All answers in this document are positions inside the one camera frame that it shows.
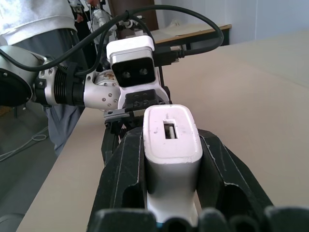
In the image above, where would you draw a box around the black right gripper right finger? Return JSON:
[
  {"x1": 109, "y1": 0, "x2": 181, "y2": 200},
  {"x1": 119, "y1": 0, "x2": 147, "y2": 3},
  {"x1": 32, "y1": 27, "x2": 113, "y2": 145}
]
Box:
[{"x1": 196, "y1": 128, "x2": 276, "y2": 218}]

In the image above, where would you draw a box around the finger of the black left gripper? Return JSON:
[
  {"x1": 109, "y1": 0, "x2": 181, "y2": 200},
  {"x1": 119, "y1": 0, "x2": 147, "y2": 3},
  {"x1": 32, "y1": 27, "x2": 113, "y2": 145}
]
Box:
[{"x1": 100, "y1": 131, "x2": 125, "y2": 167}]

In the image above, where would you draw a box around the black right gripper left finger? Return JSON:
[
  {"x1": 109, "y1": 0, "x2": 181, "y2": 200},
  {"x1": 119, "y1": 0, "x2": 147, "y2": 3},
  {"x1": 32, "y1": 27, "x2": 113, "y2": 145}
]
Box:
[{"x1": 86, "y1": 126, "x2": 149, "y2": 232}]

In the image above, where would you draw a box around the white charger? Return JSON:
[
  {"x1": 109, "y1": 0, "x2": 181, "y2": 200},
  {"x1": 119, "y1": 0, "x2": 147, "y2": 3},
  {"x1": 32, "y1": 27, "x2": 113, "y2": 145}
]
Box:
[{"x1": 142, "y1": 104, "x2": 203, "y2": 227}]

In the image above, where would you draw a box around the wooden background table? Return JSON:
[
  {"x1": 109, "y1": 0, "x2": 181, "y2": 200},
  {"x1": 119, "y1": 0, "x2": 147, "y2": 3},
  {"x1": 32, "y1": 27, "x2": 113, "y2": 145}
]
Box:
[{"x1": 151, "y1": 23, "x2": 233, "y2": 52}]

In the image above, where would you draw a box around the brown wooden panel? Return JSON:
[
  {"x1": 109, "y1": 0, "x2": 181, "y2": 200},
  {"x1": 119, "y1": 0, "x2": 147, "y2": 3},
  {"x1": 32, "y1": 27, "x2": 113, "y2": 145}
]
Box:
[{"x1": 108, "y1": 0, "x2": 159, "y2": 32}]

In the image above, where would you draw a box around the silver background robot equipment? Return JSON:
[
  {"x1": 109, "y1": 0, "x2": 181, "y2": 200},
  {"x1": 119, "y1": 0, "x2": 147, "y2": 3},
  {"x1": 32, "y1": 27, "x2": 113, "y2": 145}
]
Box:
[{"x1": 67, "y1": 0, "x2": 119, "y2": 33}]

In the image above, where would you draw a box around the person in grey hoodie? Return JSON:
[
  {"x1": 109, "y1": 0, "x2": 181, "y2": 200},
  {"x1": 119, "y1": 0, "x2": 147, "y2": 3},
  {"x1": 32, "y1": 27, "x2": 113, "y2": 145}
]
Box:
[{"x1": 0, "y1": 0, "x2": 89, "y2": 157}]

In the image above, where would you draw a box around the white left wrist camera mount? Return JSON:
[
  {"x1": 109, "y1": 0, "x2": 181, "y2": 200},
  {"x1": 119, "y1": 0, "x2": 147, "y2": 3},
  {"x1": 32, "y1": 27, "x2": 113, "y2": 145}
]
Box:
[{"x1": 106, "y1": 35, "x2": 168, "y2": 107}]

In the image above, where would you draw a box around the white floor cable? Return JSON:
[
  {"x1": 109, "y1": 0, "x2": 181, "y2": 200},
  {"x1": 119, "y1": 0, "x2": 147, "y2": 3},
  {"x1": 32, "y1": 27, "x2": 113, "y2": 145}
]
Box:
[{"x1": 0, "y1": 125, "x2": 49, "y2": 162}]

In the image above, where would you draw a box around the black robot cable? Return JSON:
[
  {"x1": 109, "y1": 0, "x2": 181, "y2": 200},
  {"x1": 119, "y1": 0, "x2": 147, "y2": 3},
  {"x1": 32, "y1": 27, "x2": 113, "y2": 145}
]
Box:
[{"x1": 0, "y1": 4, "x2": 225, "y2": 80}]

